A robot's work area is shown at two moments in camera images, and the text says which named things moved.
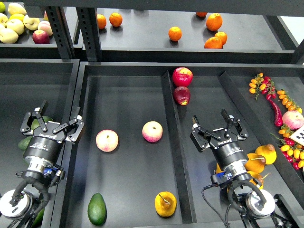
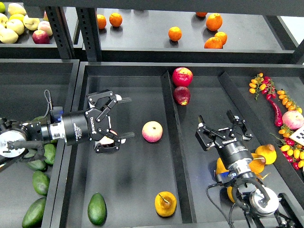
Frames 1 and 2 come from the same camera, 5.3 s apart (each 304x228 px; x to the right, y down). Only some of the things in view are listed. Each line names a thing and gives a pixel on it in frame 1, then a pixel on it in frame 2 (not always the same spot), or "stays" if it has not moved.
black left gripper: (43, 147) -> (81, 126)
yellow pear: (165, 204) stays
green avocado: (97, 210) stays
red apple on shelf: (41, 36) stays
